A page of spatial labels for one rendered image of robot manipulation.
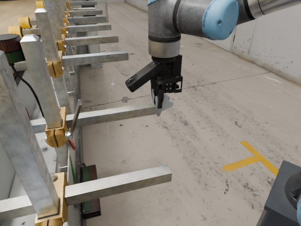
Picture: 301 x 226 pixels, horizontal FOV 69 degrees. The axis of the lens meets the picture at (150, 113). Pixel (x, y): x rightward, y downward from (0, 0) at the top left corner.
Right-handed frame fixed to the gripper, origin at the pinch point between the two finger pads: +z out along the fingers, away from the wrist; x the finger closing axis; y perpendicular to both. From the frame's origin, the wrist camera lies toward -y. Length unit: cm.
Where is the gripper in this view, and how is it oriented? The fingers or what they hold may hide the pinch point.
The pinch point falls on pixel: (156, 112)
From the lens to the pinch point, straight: 74.6
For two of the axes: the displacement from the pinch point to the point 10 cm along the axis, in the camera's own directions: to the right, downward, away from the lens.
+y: 9.6, -1.6, 2.3
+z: 0.0, 8.3, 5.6
